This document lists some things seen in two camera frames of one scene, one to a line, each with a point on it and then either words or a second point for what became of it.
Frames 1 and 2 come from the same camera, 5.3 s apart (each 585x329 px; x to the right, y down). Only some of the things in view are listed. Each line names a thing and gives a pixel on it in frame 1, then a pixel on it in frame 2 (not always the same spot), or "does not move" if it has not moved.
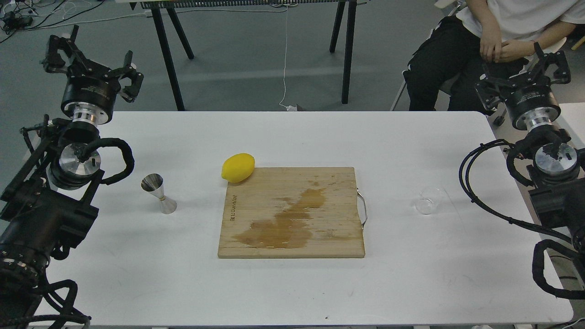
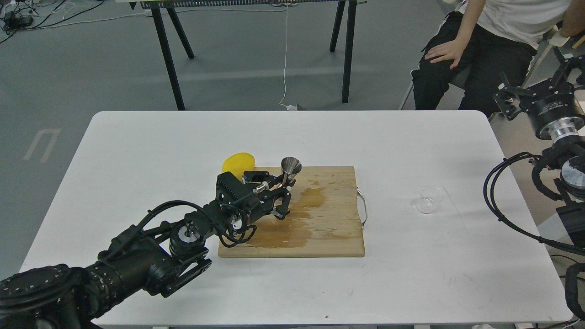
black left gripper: x=90 y=88 -> x=243 y=200
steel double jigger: x=154 y=183 -> x=290 y=167
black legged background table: x=162 y=9 does not move
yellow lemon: x=237 y=167 does not move
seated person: x=487 y=37 does not move
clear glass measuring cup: x=428 y=199 does not move
